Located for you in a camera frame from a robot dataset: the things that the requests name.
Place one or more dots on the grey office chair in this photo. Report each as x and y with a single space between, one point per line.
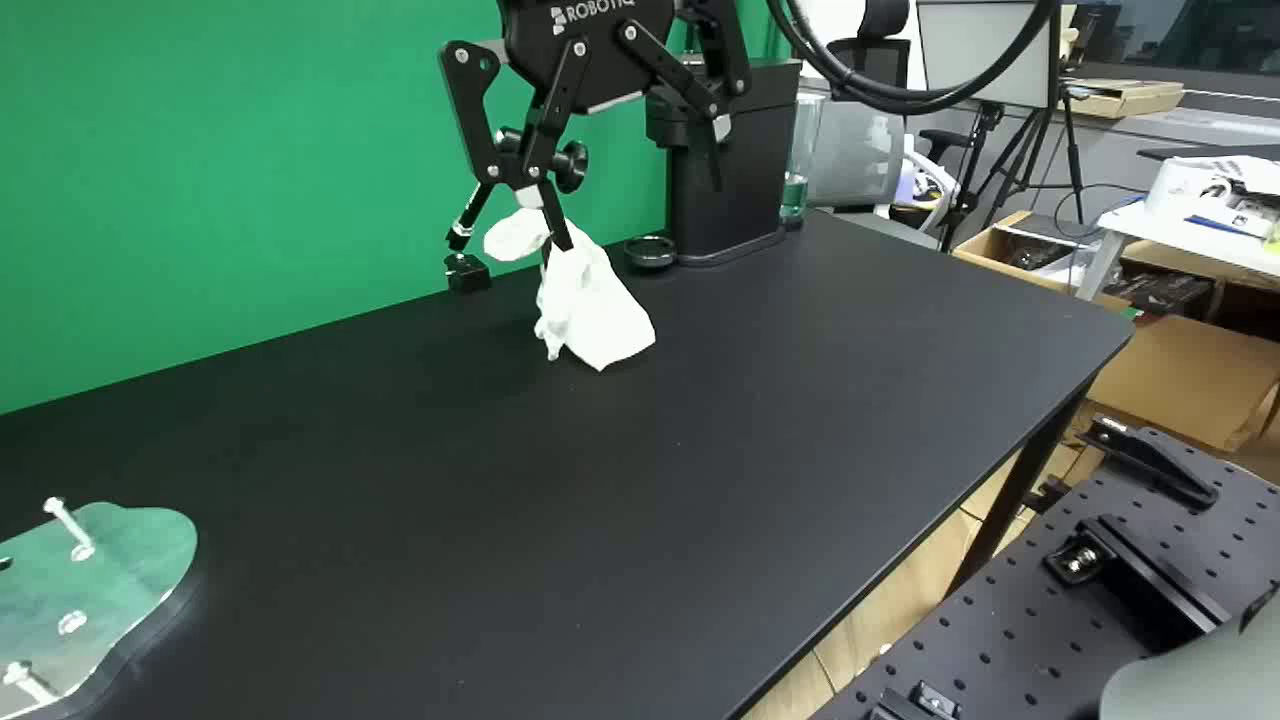
1230 675

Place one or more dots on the clear plastic bottle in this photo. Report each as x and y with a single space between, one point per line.
792 198

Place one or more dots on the white cloth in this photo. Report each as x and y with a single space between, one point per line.
580 302

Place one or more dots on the clear acrylic plate with screws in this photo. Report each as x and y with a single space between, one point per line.
79 584

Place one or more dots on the black articulated camera mount arm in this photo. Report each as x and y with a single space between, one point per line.
471 270

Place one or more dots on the black perforated breadboard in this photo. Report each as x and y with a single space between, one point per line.
1018 646

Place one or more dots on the cardboard box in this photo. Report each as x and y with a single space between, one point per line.
1196 380

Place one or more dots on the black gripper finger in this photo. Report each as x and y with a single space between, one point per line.
549 118
471 75

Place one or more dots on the black clamp bracket on breadboard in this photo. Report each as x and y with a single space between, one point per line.
1154 599

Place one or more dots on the black robot base pedestal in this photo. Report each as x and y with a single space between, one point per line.
725 192

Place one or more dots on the black tripod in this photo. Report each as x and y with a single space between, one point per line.
1021 139

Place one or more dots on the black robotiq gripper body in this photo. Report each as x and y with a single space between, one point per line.
542 29

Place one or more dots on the small black round cap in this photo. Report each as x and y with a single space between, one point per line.
650 255

